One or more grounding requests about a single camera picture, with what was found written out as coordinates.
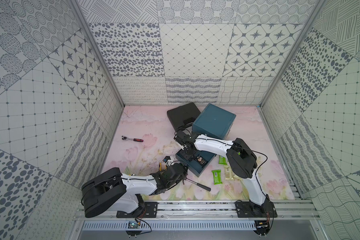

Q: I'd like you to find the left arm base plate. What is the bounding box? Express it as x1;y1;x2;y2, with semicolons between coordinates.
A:
117;202;158;219

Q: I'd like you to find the aluminium mounting rail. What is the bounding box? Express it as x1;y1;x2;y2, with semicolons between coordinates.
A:
73;200;320;221

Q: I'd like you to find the teal drawer cabinet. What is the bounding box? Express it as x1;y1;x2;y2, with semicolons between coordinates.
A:
192;104;236;140

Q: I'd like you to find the black claw hammer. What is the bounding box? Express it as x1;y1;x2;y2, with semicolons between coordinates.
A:
185;178;211;192

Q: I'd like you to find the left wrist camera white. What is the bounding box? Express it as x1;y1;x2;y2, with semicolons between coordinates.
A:
163;156;174;167

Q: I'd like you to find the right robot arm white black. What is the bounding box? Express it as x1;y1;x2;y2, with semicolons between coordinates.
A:
174;131;267;212

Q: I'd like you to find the green cookie packet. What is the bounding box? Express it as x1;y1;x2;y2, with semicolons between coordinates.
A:
219;156;227;166
212;170;223;185

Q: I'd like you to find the black cookie packet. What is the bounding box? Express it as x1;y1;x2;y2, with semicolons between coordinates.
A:
197;157;207;166

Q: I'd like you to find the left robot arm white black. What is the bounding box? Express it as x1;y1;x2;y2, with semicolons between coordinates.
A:
81;163;188;218

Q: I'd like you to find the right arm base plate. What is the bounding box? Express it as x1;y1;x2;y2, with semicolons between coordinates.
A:
235;199;278;218

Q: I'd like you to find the teal bottom drawer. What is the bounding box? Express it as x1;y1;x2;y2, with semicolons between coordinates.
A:
175;151;216;177

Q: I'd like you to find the black plastic case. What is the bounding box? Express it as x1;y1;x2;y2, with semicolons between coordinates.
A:
167;103;201;133

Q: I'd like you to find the yellow cookie packet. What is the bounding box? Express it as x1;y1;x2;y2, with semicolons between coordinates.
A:
224;166;235;181

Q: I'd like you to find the red handled ratchet wrench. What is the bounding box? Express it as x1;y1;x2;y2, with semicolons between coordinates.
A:
122;136;144;143

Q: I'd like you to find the white slotted cable duct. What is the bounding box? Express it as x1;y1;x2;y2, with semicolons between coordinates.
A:
83;220;257;231

